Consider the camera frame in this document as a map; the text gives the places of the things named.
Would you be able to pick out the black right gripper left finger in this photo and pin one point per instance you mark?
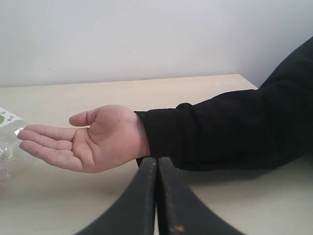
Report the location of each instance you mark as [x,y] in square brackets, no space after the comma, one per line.
[133,213]

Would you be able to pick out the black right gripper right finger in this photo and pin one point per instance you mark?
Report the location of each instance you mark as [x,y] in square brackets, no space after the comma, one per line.
[180,211]

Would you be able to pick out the black sleeved forearm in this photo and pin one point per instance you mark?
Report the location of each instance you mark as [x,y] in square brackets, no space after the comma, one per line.
[250,129]

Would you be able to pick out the green apple label tea bottle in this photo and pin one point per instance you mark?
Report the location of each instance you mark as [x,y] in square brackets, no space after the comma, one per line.
[13,160]

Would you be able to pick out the open bare palm hand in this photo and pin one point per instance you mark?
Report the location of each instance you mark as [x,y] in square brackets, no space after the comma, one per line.
[100,139]

